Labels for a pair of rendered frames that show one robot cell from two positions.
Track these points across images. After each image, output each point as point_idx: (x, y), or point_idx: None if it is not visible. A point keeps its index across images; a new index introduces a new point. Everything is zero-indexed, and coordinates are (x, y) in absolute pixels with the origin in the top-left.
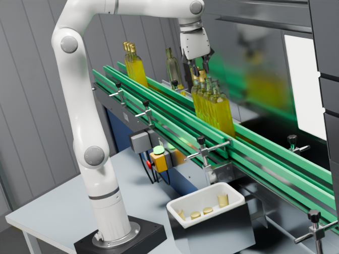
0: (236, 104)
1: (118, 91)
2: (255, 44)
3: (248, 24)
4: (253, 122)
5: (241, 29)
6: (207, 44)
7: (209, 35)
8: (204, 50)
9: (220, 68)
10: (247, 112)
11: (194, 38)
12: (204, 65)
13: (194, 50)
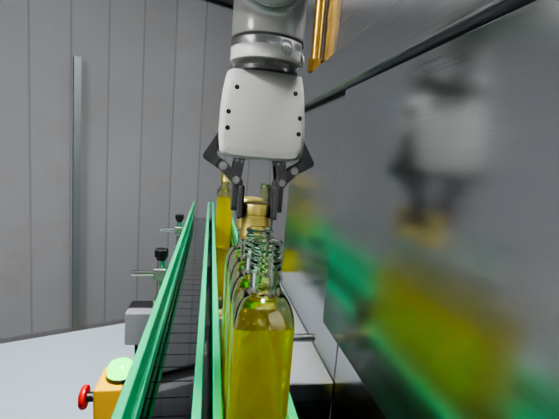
0: (333, 336)
1: (175, 228)
2: (496, 118)
3: (482, 26)
4: (366, 415)
5: (429, 76)
6: (295, 128)
7: (328, 152)
8: (281, 145)
9: (328, 233)
10: (356, 373)
11: (261, 91)
12: (270, 194)
13: (250, 130)
